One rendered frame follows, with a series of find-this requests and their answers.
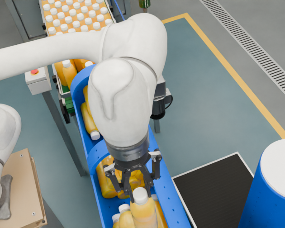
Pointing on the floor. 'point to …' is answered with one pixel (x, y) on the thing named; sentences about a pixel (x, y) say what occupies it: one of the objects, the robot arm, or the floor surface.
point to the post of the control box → (63, 131)
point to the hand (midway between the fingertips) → (138, 189)
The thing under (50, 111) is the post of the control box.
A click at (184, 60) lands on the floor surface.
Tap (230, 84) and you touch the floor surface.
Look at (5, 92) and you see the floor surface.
